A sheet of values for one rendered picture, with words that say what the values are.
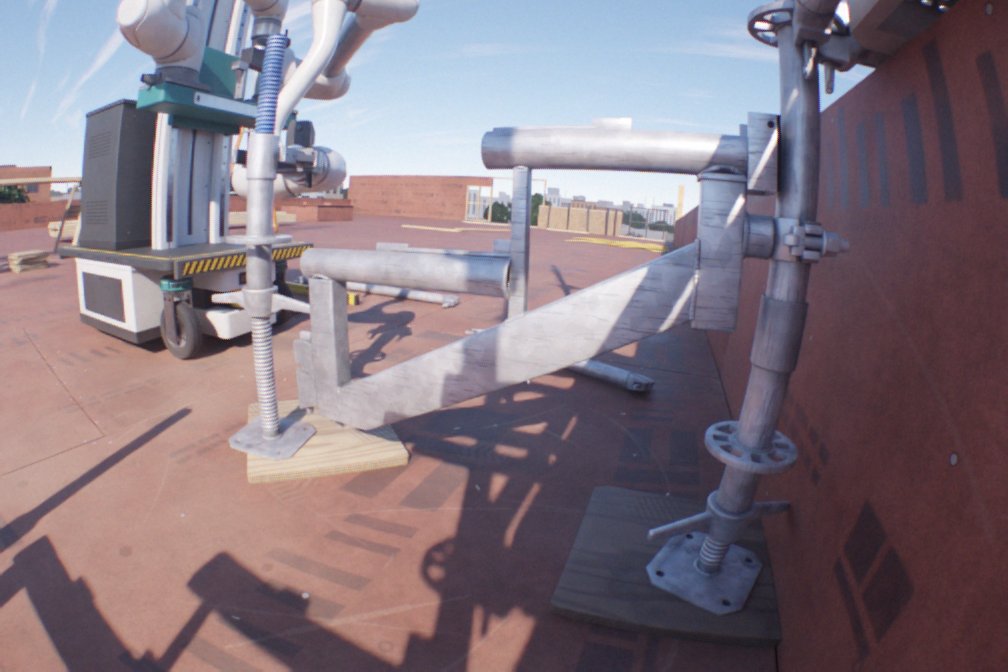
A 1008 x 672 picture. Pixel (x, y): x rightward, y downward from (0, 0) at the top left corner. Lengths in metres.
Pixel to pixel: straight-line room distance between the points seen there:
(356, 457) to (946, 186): 0.92
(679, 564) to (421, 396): 0.44
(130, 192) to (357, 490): 1.32
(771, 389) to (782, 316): 0.08
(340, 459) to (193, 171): 1.25
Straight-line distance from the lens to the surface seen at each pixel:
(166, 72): 1.48
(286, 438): 0.92
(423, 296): 2.22
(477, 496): 0.79
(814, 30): 0.51
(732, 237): 0.49
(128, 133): 1.75
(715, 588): 0.67
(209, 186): 1.83
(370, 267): 0.62
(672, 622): 0.61
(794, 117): 0.52
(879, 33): 0.53
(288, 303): 0.81
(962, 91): 0.44
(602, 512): 0.76
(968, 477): 0.38
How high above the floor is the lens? 0.47
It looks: 11 degrees down
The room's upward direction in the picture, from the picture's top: 4 degrees clockwise
